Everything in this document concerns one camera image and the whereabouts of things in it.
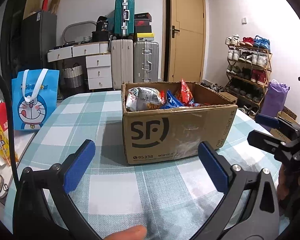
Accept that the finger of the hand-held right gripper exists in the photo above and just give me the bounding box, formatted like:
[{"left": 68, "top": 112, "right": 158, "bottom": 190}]
[
  {"left": 255, "top": 114, "right": 300, "bottom": 133},
  {"left": 247, "top": 129, "right": 294, "bottom": 155}
]

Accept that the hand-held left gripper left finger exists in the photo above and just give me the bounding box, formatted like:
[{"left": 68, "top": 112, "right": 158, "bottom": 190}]
[{"left": 12, "top": 139, "right": 103, "bottom": 240}]

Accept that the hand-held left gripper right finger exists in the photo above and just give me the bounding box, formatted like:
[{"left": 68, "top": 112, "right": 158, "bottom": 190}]
[{"left": 187, "top": 141, "right": 282, "bottom": 240}]

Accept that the brown cardboard box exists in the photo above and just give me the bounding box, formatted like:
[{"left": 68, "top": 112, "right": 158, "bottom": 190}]
[{"left": 121, "top": 81, "right": 238, "bottom": 165}]

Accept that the blue snack bag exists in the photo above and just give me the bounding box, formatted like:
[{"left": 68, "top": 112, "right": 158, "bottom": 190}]
[{"left": 160, "top": 90, "right": 185, "bottom": 109}]

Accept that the red cone snack bag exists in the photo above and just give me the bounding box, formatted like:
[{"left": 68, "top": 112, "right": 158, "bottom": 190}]
[{"left": 180, "top": 79, "right": 196, "bottom": 107}]

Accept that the white noodle snack bag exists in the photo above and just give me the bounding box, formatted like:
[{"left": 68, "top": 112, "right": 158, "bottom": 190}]
[{"left": 125, "top": 86, "right": 165, "bottom": 112}]

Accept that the person's right hand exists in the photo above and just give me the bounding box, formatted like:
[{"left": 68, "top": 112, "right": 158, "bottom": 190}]
[{"left": 276, "top": 164, "right": 288, "bottom": 202}]

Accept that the person's left hand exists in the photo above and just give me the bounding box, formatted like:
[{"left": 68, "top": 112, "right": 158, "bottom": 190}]
[{"left": 104, "top": 225, "right": 147, "bottom": 240}]

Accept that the pile of sneakers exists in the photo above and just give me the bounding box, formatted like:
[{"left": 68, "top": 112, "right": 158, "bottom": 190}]
[{"left": 200, "top": 82, "right": 260, "bottom": 119}]

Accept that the printed cardboard box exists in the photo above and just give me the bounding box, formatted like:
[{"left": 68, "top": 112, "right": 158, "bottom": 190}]
[{"left": 270, "top": 105, "right": 300, "bottom": 137}]

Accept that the purple gift bag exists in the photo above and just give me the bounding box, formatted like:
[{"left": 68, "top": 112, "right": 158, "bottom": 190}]
[{"left": 260, "top": 79, "right": 290, "bottom": 118}]

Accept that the assorted shoe collection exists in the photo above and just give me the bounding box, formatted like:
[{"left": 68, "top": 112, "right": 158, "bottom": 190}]
[{"left": 225, "top": 34, "right": 272, "bottom": 103}]

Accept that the wooden shoe rack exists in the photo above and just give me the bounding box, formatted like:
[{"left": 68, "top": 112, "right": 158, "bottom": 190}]
[{"left": 225, "top": 42, "right": 273, "bottom": 110}]

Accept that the teal checked tablecloth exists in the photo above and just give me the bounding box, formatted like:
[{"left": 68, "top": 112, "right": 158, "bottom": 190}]
[{"left": 5, "top": 90, "right": 290, "bottom": 240}]

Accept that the white tray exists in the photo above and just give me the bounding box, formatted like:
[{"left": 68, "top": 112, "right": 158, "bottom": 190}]
[{"left": 0, "top": 130, "right": 35, "bottom": 199}]

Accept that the blue cartoon tote bag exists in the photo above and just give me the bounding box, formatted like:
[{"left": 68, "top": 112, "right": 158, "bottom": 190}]
[{"left": 11, "top": 69, "right": 60, "bottom": 130}]

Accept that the yellow carton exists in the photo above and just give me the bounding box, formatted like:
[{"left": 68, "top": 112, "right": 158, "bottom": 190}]
[{"left": 0, "top": 124, "right": 10, "bottom": 167}]

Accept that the wicker basket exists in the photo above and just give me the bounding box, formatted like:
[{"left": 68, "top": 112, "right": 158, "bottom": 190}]
[{"left": 62, "top": 64, "right": 84, "bottom": 88}]

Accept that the red white pouch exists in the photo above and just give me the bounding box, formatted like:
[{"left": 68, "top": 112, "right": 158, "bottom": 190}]
[{"left": 0, "top": 99, "right": 9, "bottom": 130}]

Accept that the white drawer desk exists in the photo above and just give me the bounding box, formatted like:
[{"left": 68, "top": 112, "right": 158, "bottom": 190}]
[{"left": 47, "top": 42, "right": 113, "bottom": 90}]

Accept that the beige suitcase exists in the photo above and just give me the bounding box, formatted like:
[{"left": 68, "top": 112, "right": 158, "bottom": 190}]
[{"left": 111, "top": 39, "right": 134, "bottom": 90}]

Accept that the wooden door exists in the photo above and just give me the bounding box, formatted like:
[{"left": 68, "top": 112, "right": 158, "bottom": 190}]
[{"left": 165, "top": 0, "right": 207, "bottom": 82}]

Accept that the silver suitcase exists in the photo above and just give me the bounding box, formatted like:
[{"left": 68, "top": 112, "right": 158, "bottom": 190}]
[{"left": 133, "top": 41, "right": 160, "bottom": 83}]

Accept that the dark grey refrigerator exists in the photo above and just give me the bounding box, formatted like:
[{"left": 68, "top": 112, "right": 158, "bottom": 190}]
[{"left": 21, "top": 11, "right": 58, "bottom": 75}]

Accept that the black bag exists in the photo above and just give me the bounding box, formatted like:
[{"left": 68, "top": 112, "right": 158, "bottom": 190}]
[{"left": 91, "top": 16, "right": 110, "bottom": 43}]

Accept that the tall dark wardrobe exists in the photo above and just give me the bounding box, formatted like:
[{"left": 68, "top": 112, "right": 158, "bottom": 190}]
[{"left": 0, "top": 0, "right": 33, "bottom": 80}]

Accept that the stack of shoe boxes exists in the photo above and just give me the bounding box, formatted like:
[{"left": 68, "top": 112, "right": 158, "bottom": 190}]
[{"left": 134, "top": 12, "right": 156, "bottom": 42}]

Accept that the teal suitcase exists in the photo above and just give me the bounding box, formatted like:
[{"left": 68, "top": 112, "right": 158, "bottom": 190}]
[{"left": 114, "top": 0, "right": 135, "bottom": 39}]

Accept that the brown paper bag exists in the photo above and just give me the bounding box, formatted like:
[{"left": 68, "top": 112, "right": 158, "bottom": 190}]
[{"left": 50, "top": 0, "right": 61, "bottom": 14}]

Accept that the grey oval frame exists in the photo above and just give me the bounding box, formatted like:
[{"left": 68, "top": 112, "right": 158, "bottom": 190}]
[{"left": 62, "top": 20, "right": 97, "bottom": 46}]

